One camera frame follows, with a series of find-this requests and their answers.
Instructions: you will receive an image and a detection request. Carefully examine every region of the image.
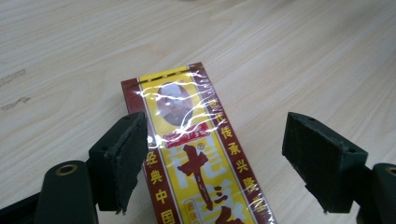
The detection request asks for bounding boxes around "red and yellow box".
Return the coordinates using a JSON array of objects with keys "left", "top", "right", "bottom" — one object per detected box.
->
[{"left": 120, "top": 62, "right": 278, "bottom": 224}]

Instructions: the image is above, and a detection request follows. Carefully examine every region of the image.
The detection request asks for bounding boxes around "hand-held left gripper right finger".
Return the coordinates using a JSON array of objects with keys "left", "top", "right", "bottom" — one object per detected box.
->
[{"left": 281, "top": 111, "right": 369, "bottom": 214}]

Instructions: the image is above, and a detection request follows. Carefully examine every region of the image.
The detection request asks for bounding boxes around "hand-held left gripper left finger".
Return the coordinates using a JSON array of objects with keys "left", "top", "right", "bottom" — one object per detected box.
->
[{"left": 88, "top": 111, "right": 149, "bottom": 216}]

